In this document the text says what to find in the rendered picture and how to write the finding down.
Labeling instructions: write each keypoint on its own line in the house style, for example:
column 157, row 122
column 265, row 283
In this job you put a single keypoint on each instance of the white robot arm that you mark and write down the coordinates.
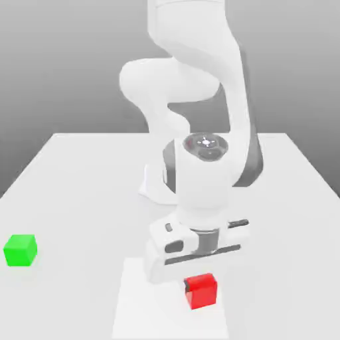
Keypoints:
column 202, row 186

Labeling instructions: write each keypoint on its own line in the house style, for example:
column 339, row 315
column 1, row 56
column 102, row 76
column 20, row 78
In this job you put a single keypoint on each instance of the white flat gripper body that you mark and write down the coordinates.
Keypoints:
column 170, row 268

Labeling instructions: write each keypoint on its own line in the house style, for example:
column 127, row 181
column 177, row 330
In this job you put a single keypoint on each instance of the small green cube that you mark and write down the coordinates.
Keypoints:
column 20, row 251

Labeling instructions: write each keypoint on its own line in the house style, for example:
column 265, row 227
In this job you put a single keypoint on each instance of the small red cube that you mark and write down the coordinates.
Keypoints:
column 203, row 292

